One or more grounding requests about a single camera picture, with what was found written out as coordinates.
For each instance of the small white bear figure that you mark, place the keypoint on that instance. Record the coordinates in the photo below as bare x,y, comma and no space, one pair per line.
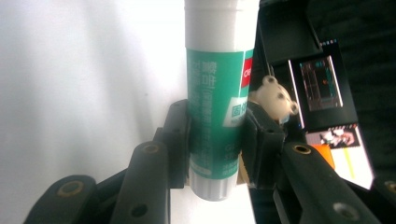
275,98

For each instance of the white and green glue stick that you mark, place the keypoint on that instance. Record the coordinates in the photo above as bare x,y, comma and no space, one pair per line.
218,109

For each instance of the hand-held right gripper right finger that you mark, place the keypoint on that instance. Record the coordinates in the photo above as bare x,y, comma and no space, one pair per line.
280,155

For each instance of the orange object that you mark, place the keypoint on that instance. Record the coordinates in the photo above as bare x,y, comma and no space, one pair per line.
325,155

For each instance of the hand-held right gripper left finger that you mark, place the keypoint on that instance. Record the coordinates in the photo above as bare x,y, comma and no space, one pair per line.
155,168

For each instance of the dark-screen monitor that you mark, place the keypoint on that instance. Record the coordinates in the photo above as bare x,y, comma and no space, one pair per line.
323,87

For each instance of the bright-screen monitor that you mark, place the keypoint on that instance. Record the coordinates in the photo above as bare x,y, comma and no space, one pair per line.
345,152

